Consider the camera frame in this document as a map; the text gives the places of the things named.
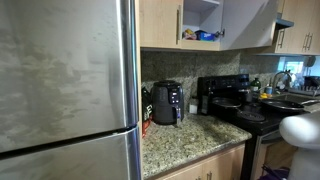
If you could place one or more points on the light wood cabinet door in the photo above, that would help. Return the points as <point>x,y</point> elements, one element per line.
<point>248,23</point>
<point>158,23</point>

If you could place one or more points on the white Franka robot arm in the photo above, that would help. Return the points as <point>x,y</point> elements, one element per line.
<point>301,143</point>

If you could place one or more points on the light wood base cabinet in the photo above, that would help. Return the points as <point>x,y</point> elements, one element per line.
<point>216,166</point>

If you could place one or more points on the black red protein powder tub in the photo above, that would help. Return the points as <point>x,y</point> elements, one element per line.
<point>147,110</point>

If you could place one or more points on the white backsplash outlet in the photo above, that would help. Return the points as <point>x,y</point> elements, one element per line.
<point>193,108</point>

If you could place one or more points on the dark olive oil bottle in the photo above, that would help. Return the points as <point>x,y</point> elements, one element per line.
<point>204,105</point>

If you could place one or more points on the yellow red food package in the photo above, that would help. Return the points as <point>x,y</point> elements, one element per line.
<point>188,34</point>

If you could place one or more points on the black electric stove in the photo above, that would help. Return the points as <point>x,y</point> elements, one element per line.
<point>223,83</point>

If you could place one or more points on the small black frying pan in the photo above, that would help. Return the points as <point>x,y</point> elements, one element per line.
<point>226,102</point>

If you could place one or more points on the blue food box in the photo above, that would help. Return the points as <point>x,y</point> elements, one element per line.
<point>207,36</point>

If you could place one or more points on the black coil burner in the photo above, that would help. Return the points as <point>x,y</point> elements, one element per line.
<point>250,116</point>

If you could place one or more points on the green dish soap bottle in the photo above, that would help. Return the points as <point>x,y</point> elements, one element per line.
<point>255,85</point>

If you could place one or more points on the stainless steel refrigerator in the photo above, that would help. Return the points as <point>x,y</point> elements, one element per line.
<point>60,66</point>

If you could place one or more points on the yellow sponge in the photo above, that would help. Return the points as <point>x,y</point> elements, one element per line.
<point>263,96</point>

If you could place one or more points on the blue cup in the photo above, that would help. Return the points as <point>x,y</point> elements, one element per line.
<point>268,90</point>

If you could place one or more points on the chrome kitchen faucet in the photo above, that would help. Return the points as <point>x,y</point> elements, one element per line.
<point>280,76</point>

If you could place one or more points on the large black frying pan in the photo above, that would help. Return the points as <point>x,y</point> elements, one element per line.
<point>281,104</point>

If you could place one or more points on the steel kitchen sink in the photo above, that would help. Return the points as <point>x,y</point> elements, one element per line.
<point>293,98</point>

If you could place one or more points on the purple item on floor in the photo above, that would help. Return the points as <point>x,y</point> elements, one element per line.
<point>276,173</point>

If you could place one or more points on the dish rack with dishes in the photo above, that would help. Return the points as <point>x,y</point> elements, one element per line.
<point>305,87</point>

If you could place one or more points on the light wood fridge enclosure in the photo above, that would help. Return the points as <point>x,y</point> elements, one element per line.
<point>138,66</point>

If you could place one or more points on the light wood wall cabinet body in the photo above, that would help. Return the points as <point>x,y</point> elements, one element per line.
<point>210,45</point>

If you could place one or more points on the light wood double-door wall cabinet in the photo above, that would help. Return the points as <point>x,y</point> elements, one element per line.
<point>296,30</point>

